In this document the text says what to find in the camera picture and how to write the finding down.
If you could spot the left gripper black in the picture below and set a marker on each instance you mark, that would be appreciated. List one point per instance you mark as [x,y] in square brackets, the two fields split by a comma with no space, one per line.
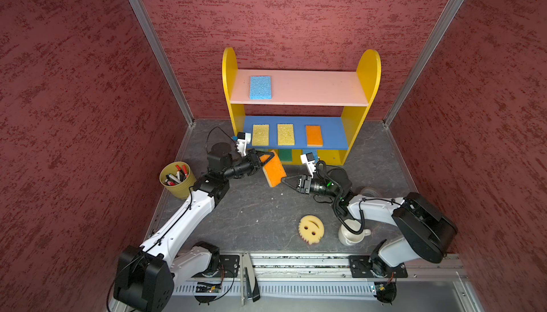
[254,159]

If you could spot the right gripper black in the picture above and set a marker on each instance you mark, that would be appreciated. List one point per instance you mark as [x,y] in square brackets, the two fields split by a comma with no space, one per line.
[305,183]

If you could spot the yellow cellulose sponge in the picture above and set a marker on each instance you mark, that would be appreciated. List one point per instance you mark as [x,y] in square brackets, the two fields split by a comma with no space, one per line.
[285,135]
[260,135]

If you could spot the tan sponge green scrub back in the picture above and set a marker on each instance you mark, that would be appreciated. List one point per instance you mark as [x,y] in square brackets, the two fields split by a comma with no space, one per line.
[285,155]

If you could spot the smiley face yellow sponge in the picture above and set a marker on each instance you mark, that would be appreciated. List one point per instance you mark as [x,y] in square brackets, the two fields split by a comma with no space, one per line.
[311,229]

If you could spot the blue sponge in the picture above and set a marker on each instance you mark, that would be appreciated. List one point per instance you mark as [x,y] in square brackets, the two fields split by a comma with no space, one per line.
[260,88]

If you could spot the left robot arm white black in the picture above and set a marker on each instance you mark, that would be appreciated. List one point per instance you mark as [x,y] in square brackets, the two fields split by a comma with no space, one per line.
[147,275]

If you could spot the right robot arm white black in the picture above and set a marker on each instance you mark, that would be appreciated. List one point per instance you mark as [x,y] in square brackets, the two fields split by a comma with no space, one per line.
[426,233]

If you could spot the yellow shelf with coloured boards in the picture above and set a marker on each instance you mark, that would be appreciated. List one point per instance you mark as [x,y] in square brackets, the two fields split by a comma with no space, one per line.
[354,92]

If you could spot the clear tape roll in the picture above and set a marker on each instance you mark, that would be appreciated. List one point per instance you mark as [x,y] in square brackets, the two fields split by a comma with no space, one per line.
[371,192]

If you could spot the white mug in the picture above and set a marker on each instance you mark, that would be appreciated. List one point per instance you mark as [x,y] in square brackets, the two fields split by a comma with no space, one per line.
[349,239]

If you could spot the yellow-green pen cup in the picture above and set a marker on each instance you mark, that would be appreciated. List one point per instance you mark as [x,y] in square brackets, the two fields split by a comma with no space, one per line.
[178,178]

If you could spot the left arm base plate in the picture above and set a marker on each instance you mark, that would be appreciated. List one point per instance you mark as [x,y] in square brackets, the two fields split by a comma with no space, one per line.
[222,264]

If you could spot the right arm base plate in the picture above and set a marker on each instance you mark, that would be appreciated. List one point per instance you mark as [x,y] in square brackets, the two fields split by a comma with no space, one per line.
[363,267]

